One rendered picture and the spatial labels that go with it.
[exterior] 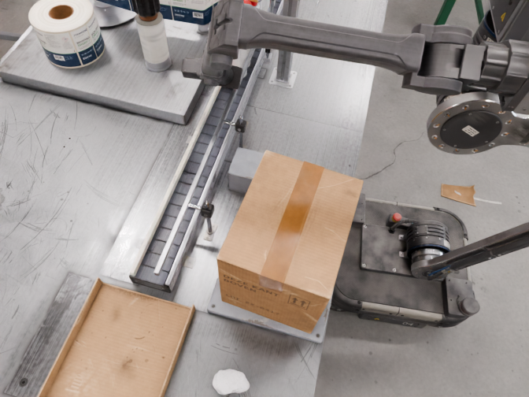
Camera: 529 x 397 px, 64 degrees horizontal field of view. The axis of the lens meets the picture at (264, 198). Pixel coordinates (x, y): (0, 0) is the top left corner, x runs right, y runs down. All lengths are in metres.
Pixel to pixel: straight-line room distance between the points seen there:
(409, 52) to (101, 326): 0.92
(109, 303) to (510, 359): 1.74
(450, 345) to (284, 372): 1.20
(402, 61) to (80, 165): 1.01
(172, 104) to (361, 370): 1.34
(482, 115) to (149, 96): 0.99
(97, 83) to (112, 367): 0.91
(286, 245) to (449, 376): 1.38
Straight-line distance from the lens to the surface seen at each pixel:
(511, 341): 2.31
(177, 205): 1.22
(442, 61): 0.79
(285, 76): 1.58
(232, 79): 1.35
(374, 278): 1.88
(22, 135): 1.57
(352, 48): 0.75
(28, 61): 1.74
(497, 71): 0.80
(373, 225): 1.97
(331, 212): 0.94
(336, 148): 1.42
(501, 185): 2.72
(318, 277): 0.87
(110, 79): 1.58
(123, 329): 1.16
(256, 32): 0.73
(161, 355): 1.12
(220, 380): 1.07
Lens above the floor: 1.92
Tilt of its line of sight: 58 degrees down
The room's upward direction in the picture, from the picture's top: 5 degrees clockwise
